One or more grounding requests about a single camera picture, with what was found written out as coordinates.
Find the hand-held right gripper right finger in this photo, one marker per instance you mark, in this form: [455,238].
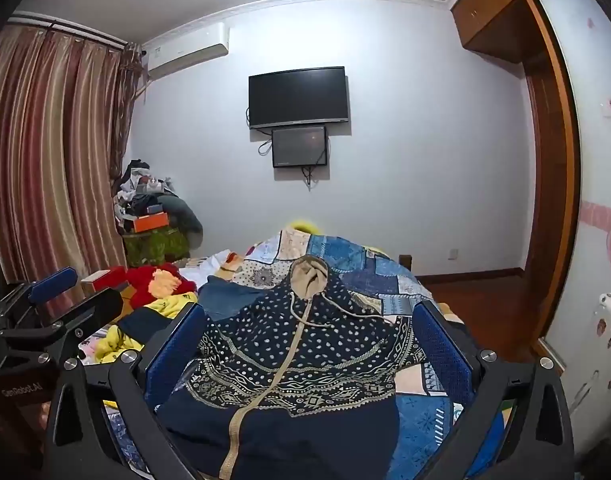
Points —
[443,355]

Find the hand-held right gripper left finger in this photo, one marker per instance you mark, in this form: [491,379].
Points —
[175,355]

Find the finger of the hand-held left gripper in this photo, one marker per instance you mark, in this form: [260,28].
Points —
[93,307]
[53,284]

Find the navy patterned hoodie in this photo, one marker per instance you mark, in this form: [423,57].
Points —
[305,360]

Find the pile of mixed clothes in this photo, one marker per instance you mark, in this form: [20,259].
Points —
[138,190]

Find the red box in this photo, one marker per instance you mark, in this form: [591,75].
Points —
[105,280]

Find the yellow fleece blanket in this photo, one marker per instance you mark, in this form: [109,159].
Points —
[110,347]

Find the red plush toy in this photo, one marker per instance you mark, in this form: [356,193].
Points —
[145,280]

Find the blue denim jeans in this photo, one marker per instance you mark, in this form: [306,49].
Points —
[225,300]

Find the green patterned cloth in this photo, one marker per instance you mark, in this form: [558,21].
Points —
[150,247]

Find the white cloth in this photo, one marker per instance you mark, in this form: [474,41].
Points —
[198,267]

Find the orange box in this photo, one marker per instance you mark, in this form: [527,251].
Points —
[149,222]

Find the tan printed blanket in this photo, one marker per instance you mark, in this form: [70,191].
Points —
[234,261]

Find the patchwork printed quilt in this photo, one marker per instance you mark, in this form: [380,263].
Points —
[365,265]

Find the striped brown curtain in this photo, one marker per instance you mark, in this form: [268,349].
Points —
[50,160]

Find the grey plush cushion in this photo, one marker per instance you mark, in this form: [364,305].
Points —
[183,215]

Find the yellow pillow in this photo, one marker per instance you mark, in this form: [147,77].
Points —
[305,225]

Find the wooden wardrobe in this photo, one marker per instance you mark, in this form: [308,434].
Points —
[545,160]

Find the white sliding door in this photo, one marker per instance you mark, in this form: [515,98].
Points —
[595,170]

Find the small black monitor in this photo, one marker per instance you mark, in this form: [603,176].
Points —
[299,146]

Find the white air conditioner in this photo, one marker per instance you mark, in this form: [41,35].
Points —
[185,52]

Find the large black television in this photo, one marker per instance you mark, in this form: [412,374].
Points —
[298,96]

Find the wooden bed post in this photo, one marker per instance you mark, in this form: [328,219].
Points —
[406,261]

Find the white wall socket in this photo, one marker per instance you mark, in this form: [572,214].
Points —
[453,253]

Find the curtain rail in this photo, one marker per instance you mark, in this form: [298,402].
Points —
[70,27]

